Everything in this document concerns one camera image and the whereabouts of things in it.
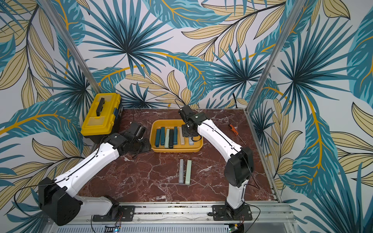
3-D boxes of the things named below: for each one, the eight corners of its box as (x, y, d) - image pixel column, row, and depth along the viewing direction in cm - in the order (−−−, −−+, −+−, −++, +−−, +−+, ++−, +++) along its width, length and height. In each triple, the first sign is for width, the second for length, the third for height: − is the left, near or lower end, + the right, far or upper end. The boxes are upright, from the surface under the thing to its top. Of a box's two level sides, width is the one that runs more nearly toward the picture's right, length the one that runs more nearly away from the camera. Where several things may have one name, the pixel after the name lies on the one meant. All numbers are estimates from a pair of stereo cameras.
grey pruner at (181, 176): (178, 183, 85) (178, 181, 82) (179, 161, 94) (179, 158, 91) (183, 183, 85) (183, 181, 83) (184, 161, 94) (184, 158, 91)
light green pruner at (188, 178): (185, 184, 84) (185, 183, 82) (187, 161, 93) (187, 160, 91) (190, 185, 84) (190, 183, 82) (191, 162, 93) (192, 160, 91)
